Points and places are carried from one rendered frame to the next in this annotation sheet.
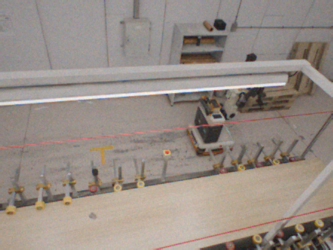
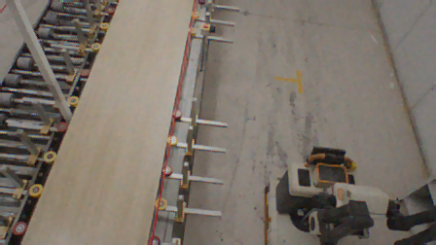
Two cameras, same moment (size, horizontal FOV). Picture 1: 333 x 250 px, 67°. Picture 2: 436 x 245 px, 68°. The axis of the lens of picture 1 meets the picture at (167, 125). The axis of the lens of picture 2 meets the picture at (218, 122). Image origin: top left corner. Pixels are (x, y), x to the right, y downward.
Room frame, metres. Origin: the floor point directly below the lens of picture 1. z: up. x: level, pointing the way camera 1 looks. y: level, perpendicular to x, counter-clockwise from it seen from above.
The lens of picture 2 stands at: (2.62, -2.07, 3.02)
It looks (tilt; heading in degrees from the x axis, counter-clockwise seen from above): 56 degrees down; 106
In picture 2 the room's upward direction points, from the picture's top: 11 degrees clockwise
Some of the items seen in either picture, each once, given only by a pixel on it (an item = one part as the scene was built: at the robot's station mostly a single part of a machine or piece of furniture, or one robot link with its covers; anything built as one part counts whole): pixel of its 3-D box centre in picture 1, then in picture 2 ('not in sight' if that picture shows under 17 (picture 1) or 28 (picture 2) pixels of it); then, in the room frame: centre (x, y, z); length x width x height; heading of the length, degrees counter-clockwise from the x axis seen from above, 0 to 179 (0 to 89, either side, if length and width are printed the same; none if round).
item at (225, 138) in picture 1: (209, 136); (301, 220); (3.21, -0.79, 0.16); 0.67 x 0.64 x 0.25; 111
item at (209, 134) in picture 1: (210, 119); (316, 192); (3.18, -0.70, 0.59); 0.55 x 0.34 x 0.83; 21
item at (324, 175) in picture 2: (213, 106); (329, 176); (3.17, -0.68, 0.87); 0.23 x 0.15 x 0.11; 21
